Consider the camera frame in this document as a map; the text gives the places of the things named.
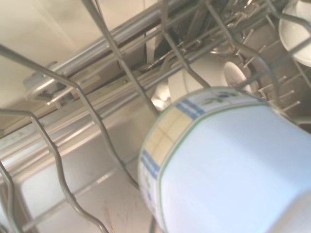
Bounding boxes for white octagonal mug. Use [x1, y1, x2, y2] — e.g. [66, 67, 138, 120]
[137, 86, 311, 233]

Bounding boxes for grey wire dishwasher rack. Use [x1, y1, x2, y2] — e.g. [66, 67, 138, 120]
[0, 0, 311, 233]

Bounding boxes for metal rack slide rail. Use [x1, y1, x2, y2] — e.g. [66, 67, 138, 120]
[23, 4, 219, 103]

